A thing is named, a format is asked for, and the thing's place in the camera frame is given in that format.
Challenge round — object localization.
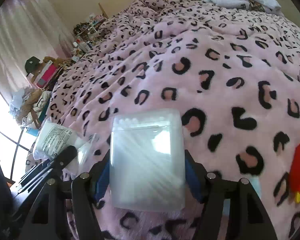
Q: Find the pink leopard print blanket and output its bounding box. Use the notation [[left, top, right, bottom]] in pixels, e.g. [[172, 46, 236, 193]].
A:
[[47, 0, 300, 239]]

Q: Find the white plastic wipes packet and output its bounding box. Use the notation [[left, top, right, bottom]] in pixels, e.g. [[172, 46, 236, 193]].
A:
[[32, 119, 100, 167]]

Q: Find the clear cotton swab box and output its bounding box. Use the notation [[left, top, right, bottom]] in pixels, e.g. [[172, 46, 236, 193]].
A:
[[109, 108, 186, 212]]

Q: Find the pink book box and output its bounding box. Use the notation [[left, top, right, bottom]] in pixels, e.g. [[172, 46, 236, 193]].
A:
[[31, 60, 58, 89]]

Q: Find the cluttered side shelf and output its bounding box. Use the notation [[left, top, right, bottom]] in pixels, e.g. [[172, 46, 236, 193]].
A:
[[73, 14, 108, 53]]

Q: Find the dark green cap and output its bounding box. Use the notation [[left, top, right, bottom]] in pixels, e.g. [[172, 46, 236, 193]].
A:
[[25, 56, 40, 74]]

